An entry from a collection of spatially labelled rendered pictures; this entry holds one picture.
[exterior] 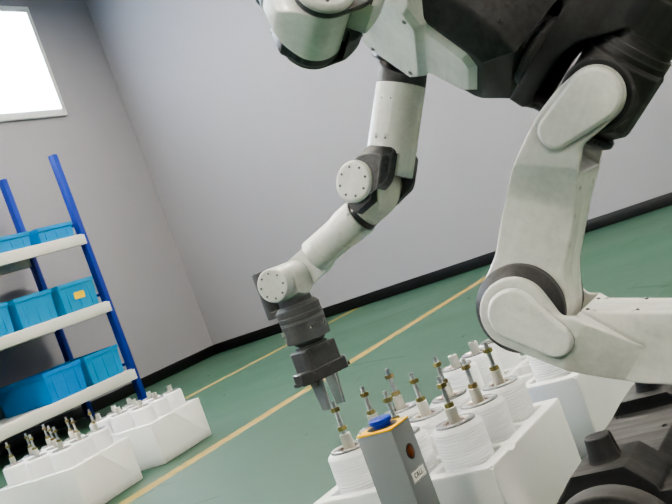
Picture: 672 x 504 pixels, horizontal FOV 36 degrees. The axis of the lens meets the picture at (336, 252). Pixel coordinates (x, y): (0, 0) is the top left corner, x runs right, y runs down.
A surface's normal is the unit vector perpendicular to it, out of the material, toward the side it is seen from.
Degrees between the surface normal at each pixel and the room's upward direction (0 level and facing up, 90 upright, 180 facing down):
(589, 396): 90
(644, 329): 90
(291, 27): 127
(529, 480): 90
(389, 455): 90
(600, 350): 108
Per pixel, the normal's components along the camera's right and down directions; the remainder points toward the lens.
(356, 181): -0.56, -0.05
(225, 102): -0.44, 0.18
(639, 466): 0.34, -0.87
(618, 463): -0.35, -0.94
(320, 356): 0.62, -0.22
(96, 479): 0.88, -0.32
